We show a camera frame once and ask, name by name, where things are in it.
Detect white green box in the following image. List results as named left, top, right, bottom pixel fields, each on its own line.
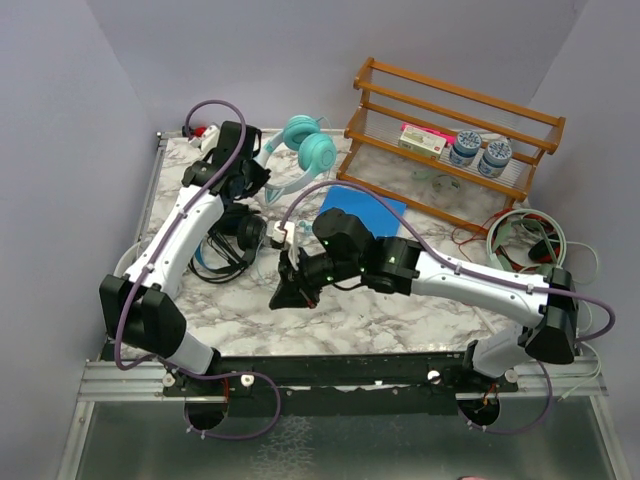
left=398, top=124, right=447, bottom=161

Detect teal cat-ear headphones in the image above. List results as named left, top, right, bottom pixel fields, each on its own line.
left=254, top=115, right=337, bottom=205

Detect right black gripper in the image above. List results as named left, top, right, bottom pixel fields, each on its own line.
left=270, top=245, right=362, bottom=310

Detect black blue headphones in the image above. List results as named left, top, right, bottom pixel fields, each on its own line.
left=188, top=202, right=267, bottom=285

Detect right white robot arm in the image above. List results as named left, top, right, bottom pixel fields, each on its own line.
left=269, top=208, right=577, bottom=391

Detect red black headphones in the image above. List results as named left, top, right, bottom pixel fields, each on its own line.
left=494, top=213, right=564, bottom=264

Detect white over-ear headphones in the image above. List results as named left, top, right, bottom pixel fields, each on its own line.
left=113, top=241, right=149, bottom=278

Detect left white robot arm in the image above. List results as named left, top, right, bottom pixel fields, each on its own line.
left=99, top=121, right=270, bottom=395

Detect left blue-lid jar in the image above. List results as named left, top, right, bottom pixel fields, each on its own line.
left=449, top=130, right=483, bottom=167

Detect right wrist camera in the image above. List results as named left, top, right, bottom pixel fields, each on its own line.
left=266, top=220, right=298, bottom=251

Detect tape roll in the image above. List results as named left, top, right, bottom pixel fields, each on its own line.
left=431, top=174, right=461, bottom=196

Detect right blue-lid jar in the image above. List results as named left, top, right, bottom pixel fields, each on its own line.
left=477, top=140, right=513, bottom=178

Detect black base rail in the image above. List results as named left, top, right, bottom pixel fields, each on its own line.
left=99, top=349, right=521, bottom=417

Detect wooden shelf rack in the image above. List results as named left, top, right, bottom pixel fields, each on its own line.
left=336, top=58, right=566, bottom=231

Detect blue notebook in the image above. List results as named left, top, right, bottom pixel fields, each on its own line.
left=318, top=186, right=400, bottom=237

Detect red black connector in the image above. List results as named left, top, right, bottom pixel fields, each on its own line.
left=181, top=126, right=207, bottom=138

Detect green headphones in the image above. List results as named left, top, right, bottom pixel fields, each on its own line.
left=485, top=208, right=600, bottom=285

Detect blue-lid jar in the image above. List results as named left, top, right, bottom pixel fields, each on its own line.
left=477, top=140, right=513, bottom=178
left=449, top=130, right=483, bottom=167

